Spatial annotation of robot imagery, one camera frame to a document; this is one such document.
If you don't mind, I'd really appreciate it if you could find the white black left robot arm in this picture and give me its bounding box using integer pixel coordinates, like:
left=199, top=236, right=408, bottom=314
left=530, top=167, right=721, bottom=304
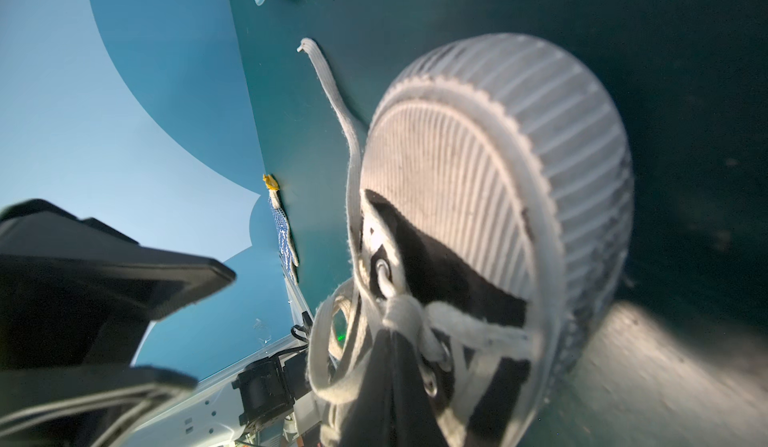
left=1, top=199, right=308, bottom=446

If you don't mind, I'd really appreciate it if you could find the blue dotted work glove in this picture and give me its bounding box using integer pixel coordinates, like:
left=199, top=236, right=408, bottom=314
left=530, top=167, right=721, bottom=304
left=263, top=174, right=299, bottom=286

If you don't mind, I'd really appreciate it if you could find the black white canvas sneaker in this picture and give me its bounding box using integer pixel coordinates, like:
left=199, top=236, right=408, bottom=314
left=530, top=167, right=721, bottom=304
left=300, top=33, right=634, bottom=446

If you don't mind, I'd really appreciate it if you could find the white shoelace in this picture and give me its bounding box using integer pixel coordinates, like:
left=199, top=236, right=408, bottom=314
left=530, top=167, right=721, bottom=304
left=296, top=37, right=541, bottom=406

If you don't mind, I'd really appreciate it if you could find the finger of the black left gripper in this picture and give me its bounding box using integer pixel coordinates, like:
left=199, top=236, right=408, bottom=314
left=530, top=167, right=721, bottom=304
left=1, top=364, right=198, bottom=446
left=1, top=199, right=236, bottom=369

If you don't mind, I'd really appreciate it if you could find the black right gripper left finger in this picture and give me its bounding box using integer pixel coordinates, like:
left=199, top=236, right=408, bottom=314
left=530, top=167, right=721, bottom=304
left=339, top=330, right=393, bottom=447

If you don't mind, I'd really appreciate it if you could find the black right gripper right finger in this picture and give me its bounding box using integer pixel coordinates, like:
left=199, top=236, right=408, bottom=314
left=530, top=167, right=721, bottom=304
left=391, top=332, right=447, bottom=447

